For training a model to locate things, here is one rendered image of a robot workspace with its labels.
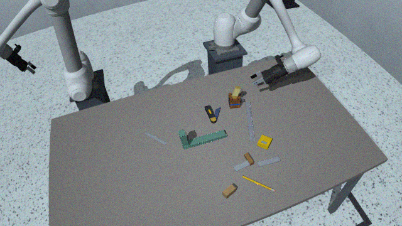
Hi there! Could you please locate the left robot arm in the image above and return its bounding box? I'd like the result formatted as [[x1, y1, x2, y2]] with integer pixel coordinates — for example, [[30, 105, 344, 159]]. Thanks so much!
[[209, 0, 321, 70]]

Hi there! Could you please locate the green angled bar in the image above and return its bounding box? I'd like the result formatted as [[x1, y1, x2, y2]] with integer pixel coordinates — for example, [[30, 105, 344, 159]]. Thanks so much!
[[178, 129, 227, 149]]

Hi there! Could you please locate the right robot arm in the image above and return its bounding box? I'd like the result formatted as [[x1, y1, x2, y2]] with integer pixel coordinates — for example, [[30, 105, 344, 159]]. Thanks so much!
[[0, 0, 99, 101]]

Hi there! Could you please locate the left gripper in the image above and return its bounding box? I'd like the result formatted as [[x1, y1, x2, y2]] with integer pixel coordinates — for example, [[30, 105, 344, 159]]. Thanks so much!
[[250, 55, 298, 85]]

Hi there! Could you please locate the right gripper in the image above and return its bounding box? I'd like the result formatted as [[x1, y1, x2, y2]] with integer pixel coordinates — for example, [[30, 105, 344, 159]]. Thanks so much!
[[1, 44, 36, 74]]

